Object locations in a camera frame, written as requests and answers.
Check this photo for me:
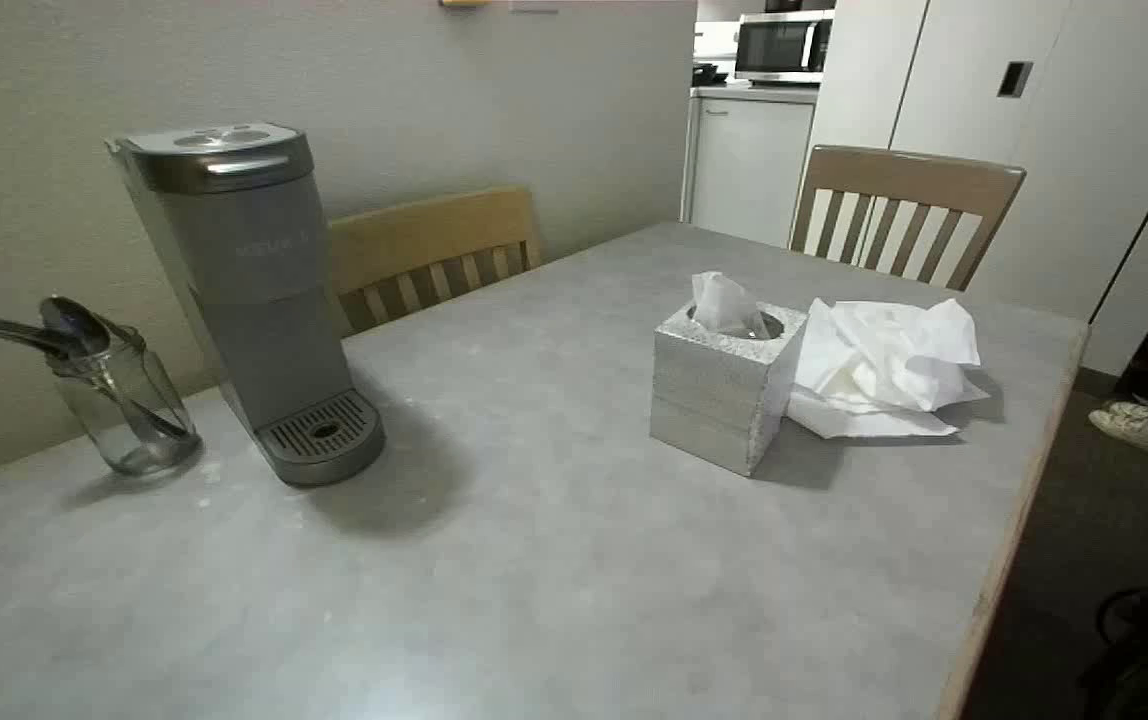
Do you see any patterned cube tissue box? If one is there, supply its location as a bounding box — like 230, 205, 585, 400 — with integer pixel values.
646, 299, 812, 482

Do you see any crumpled white tissue pile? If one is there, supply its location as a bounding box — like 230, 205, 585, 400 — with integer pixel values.
782, 293, 990, 445

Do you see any wooden chair with solid backrest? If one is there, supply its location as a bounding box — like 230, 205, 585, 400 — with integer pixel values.
322, 184, 546, 337

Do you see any white low cabinet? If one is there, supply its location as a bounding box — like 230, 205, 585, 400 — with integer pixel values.
678, 86, 819, 254

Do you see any grey pod coffee maker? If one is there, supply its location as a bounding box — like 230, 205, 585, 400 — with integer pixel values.
102, 119, 387, 491

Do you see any microwave oven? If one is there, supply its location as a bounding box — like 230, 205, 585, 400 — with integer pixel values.
731, 10, 840, 88

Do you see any wooden chair with slatted backrest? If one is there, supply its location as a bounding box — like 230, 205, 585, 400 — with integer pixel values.
787, 141, 1033, 296

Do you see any clear glass jar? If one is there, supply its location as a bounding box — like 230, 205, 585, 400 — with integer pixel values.
38, 320, 206, 482

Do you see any metal spoon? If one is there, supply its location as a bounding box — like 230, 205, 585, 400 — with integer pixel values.
34, 293, 195, 445

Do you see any black wall plate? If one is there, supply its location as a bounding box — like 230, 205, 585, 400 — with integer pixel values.
994, 57, 1036, 102

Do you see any metal utensil with long handle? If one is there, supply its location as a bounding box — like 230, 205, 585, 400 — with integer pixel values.
0, 310, 189, 454

